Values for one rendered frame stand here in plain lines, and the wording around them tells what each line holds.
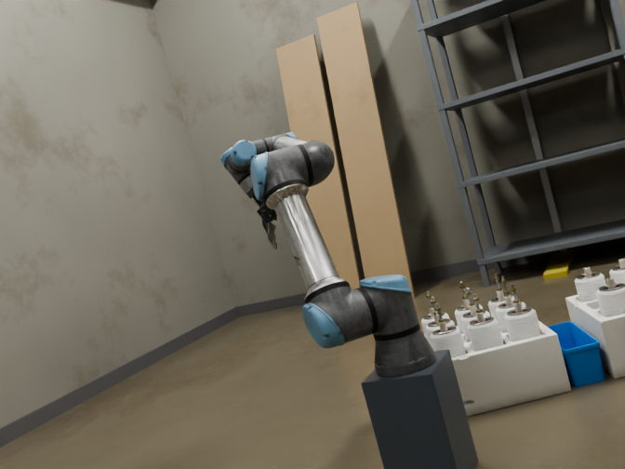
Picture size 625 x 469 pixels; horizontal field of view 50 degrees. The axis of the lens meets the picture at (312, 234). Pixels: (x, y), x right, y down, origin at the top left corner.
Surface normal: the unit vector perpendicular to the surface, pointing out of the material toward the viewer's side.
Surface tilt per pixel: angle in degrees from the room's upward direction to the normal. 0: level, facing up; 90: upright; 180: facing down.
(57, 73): 90
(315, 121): 78
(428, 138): 90
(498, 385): 90
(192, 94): 90
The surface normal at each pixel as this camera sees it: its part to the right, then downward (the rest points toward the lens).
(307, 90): -0.45, -0.04
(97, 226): 0.88, -0.21
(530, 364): -0.05, 0.07
